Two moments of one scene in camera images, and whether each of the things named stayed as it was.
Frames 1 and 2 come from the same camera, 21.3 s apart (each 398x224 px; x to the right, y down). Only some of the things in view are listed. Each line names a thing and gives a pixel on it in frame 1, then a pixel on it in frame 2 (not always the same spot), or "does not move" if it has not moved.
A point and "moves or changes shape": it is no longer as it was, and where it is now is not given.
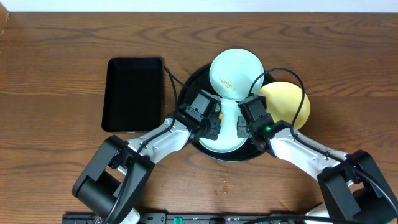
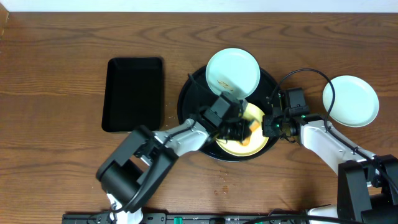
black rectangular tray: [132, 96] does not move
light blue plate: [227, 140] moves or changes shape
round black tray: [200, 80] does not move
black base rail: [200, 218] does not move
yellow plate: [283, 101] → [258, 141]
